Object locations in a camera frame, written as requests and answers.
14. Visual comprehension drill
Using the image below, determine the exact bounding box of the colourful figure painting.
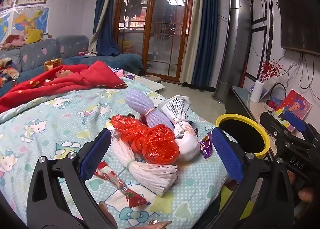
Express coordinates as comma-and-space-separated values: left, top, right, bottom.
274, 90, 313, 133

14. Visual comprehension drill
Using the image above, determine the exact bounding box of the grey tower air conditioner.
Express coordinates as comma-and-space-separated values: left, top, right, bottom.
212, 0, 253, 103

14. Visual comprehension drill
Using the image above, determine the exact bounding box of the blue curtain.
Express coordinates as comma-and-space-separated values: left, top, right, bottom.
96, 0, 121, 56
191, 0, 220, 87

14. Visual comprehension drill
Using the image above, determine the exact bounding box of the black wall television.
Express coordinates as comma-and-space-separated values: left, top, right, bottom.
272, 0, 320, 57

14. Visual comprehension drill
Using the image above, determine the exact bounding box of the person's right hand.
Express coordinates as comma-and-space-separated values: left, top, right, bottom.
287, 171, 316, 204

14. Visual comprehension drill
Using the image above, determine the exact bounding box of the gold foil bag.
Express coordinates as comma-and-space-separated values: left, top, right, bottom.
44, 58, 63, 71

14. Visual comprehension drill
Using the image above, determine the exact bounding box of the blue grey heart sofa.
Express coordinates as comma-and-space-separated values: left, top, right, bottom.
0, 35, 144, 90

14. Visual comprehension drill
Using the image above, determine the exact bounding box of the beige curtain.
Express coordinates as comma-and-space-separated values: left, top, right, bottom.
88, 0, 123, 53
179, 0, 205, 84

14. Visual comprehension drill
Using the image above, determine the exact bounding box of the white plastic package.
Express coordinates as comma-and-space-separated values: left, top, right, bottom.
158, 95, 201, 162

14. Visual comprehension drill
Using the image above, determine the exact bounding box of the purple candy wrapper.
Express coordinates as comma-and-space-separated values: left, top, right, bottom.
199, 132, 213, 159

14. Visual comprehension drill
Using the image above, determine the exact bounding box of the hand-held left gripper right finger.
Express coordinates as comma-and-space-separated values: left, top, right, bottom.
197, 127, 300, 229

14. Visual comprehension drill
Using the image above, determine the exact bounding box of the wall map poster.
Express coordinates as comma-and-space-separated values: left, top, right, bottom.
0, 7, 50, 45

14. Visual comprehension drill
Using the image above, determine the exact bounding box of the cartoon cat printed blanket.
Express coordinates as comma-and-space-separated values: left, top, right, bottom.
0, 68, 238, 229

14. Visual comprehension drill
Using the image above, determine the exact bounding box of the red blanket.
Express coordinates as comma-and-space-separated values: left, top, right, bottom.
0, 60, 128, 114

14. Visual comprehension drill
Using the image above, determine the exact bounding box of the white ribbed vase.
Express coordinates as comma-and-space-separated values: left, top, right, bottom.
250, 80, 265, 103

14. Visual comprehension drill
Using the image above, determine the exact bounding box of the pink clothes pile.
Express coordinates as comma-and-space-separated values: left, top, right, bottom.
0, 34, 26, 50

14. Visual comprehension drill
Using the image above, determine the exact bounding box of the red candy wrapper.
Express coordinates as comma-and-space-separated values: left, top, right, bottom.
94, 161, 147, 208

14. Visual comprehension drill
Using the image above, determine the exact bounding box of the dark television cabinet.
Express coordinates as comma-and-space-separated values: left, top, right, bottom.
224, 85, 275, 130

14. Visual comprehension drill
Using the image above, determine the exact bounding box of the wooden glass sliding door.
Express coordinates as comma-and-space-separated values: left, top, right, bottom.
114, 0, 195, 81

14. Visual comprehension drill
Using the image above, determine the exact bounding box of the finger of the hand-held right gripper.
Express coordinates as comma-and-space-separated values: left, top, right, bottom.
284, 110, 313, 140
259, 111, 288, 140

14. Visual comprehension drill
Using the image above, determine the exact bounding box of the purple foam fruit net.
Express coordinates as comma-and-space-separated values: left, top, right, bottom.
124, 89, 175, 130

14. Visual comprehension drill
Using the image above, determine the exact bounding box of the white foam fruit net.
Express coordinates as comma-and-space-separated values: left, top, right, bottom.
110, 129, 178, 197

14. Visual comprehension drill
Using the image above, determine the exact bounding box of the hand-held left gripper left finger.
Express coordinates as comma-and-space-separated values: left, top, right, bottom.
26, 127, 118, 229

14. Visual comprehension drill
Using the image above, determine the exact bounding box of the grey bedside table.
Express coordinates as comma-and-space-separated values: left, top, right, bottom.
126, 72, 166, 93

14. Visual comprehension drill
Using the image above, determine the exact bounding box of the yellow rimmed black trash bin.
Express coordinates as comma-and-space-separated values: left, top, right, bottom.
215, 114, 271, 161

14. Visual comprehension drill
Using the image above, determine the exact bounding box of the red plastic bag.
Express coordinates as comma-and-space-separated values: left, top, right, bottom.
110, 115, 180, 165

